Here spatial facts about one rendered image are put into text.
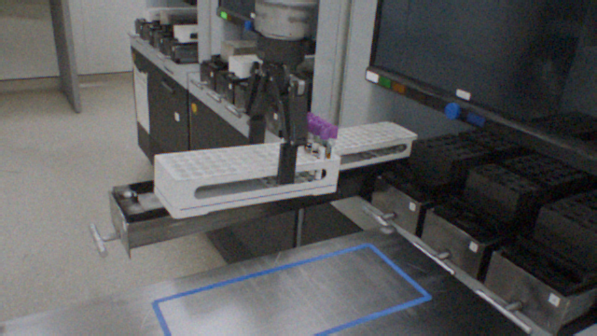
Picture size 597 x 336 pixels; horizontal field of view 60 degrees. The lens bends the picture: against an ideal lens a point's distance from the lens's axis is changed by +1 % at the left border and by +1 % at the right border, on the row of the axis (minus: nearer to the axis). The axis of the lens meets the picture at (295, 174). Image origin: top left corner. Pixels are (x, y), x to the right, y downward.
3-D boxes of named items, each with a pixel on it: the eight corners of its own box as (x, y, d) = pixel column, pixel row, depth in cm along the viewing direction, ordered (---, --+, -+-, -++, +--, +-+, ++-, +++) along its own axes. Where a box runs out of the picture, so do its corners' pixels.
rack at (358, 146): (386, 145, 126) (390, 120, 123) (414, 161, 118) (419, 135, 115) (279, 164, 111) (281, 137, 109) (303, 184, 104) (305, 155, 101)
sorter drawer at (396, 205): (566, 157, 145) (576, 126, 141) (616, 177, 134) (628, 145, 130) (354, 209, 110) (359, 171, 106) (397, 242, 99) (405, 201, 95)
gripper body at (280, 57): (247, 29, 80) (243, 88, 84) (274, 39, 74) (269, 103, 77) (289, 30, 84) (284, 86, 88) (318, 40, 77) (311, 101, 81)
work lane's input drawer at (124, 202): (388, 165, 132) (394, 132, 128) (426, 188, 121) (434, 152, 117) (86, 228, 97) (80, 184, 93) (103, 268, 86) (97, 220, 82)
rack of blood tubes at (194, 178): (307, 169, 99) (311, 138, 96) (337, 191, 91) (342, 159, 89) (153, 190, 83) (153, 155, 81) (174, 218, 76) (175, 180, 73)
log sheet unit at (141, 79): (136, 121, 283) (131, 56, 267) (151, 139, 262) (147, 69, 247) (131, 122, 282) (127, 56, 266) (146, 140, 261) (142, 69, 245)
